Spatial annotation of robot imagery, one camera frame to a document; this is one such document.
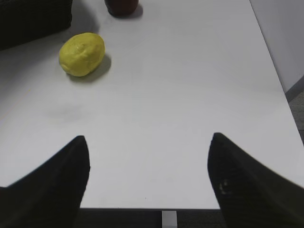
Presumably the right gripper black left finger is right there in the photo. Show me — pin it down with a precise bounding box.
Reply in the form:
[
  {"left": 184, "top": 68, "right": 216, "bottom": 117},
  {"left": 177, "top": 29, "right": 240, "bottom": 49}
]
[{"left": 0, "top": 135, "right": 90, "bottom": 228}]

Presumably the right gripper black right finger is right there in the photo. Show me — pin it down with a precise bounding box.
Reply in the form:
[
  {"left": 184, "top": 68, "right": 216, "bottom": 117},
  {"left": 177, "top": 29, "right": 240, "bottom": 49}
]
[{"left": 207, "top": 133, "right": 304, "bottom": 228}]

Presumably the black wicker basket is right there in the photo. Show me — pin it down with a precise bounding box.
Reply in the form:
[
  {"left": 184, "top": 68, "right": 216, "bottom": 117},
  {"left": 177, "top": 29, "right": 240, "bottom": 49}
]
[{"left": 0, "top": 0, "right": 73, "bottom": 50}]

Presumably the grey table leg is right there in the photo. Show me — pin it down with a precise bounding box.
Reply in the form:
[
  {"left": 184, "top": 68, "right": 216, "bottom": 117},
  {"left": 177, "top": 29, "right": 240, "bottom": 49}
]
[{"left": 161, "top": 210, "right": 178, "bottom": 228}]

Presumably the yellow lemon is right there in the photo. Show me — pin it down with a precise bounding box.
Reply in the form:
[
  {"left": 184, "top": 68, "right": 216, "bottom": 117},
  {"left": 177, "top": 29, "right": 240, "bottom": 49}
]
[{"left": 59, "top": 32, "right": 105, "bottom": 77}]

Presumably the dark red apple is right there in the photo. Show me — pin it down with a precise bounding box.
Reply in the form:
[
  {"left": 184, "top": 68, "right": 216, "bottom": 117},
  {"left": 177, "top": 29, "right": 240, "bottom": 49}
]
[{"left": 104, "top": 0, "right": 139, "bottom": 17}]

